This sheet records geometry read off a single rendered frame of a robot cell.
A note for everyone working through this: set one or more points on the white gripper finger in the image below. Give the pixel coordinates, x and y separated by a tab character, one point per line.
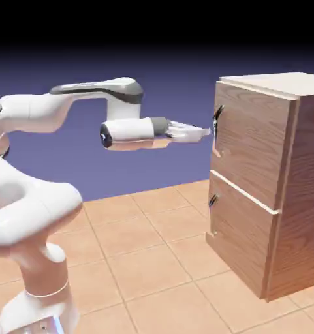
206	132

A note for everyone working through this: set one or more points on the light wood cabinet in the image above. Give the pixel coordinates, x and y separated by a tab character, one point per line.
297	182

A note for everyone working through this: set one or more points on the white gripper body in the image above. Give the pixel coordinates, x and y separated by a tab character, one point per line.
185	133

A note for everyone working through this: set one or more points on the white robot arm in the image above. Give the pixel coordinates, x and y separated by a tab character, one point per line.
39	112

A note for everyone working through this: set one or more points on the small wood cabinet door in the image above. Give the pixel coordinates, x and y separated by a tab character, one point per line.
240	234

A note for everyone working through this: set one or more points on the large wood cabinet door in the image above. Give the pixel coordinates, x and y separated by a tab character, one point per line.
250	146

